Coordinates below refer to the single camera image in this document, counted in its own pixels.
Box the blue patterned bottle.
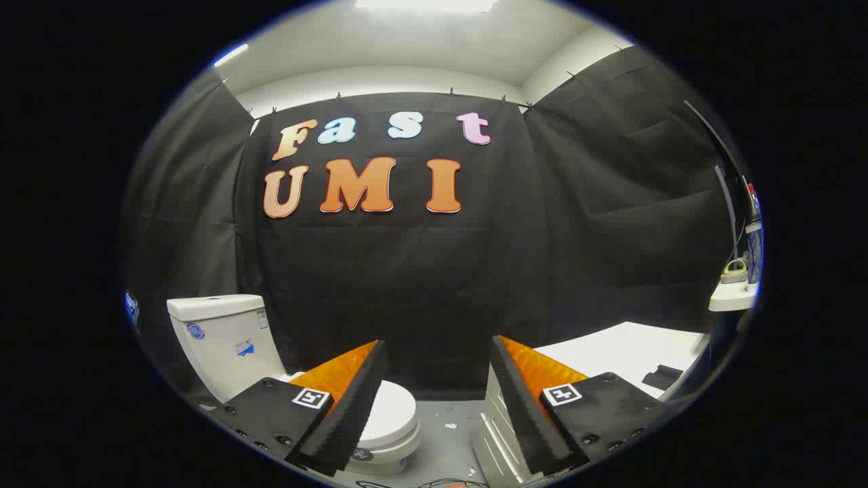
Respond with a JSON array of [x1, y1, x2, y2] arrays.
[[745, 220, 765, 293]]

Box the black backdrop cloth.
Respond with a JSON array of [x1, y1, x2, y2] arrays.
[[122, 46, 747, 402]]

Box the ceiling light panel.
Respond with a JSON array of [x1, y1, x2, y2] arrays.
[[354, 0, 500, 13]]

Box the white toilet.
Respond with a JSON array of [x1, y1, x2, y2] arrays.
[[167, 295, 422, 475]]

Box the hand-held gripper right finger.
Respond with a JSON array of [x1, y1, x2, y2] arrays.
[[490, 335, 669, 476]]

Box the small black object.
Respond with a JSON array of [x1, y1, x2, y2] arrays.
[[642, 365, 684, 391]]

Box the white toilet lid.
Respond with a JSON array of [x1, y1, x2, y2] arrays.
[[357, 380, 419, 463]]

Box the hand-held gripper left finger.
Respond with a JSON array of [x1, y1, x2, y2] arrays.
[[210, 339, 389, 477]]

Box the white shelf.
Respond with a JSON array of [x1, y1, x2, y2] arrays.
[[709, 281, 759, 312]]

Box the white toilet seat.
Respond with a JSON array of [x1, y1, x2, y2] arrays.
[[358, 420, 422, 463]]

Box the dark curved panel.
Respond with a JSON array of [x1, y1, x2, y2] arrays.
[[684, 100, 760, 258]]

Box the white drawer cabinet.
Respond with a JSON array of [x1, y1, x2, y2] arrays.
[[473, 321, 711, 486]]

